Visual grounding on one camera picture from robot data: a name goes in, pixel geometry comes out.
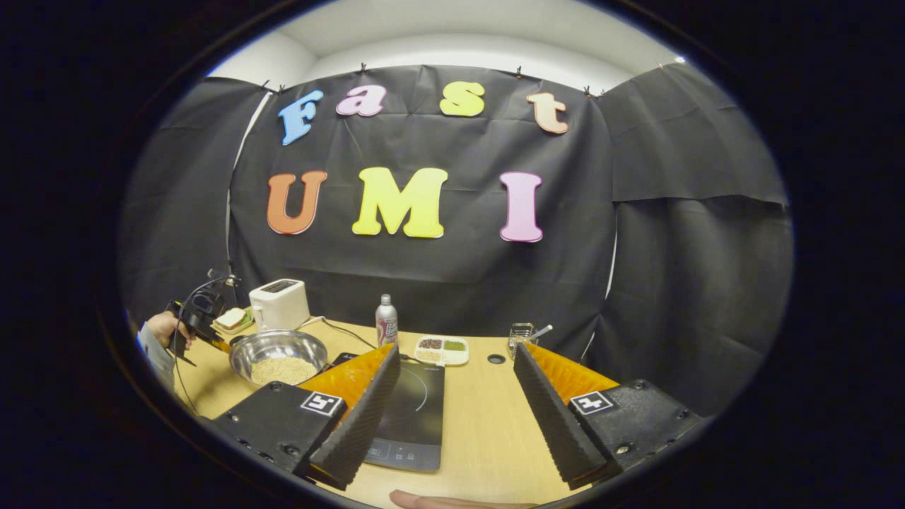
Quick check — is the black induction cooktop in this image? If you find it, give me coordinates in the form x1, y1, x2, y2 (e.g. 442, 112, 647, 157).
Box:
329, 351, 446, 473

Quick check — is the clear utensil holder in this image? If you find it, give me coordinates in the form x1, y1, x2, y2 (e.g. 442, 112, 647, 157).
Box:
508, 323, 535, 359

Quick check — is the silver bottle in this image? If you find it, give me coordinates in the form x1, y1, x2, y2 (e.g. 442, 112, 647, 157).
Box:
375, 294, 399, 348

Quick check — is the black backdrop cloth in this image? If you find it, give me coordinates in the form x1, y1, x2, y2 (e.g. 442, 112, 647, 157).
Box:
120, 64, 794, 418

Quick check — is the steel pot with black handle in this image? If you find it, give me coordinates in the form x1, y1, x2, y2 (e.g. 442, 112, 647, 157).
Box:
228, 329, 329, 387

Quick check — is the white divided seed tray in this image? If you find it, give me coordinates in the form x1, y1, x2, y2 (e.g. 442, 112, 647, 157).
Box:
414, 336, 469, 367

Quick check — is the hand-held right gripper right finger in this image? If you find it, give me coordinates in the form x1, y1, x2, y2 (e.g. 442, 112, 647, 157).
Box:
513, 342, 704, 491

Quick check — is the toaster power cable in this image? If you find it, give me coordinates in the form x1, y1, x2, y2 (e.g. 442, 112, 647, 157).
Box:
304, 316, 379, 351

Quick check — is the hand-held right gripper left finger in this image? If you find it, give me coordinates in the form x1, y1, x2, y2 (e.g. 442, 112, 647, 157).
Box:
212, 343, 402, 491

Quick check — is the pile of soybeans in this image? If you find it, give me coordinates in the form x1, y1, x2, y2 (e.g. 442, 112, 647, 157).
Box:
251, 356, 317, 386

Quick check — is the white toaster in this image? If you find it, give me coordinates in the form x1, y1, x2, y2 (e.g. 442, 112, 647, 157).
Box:
249, 279, 310, 332

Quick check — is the green plate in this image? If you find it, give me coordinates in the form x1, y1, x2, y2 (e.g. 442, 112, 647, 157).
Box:
211, 311, 255, 337

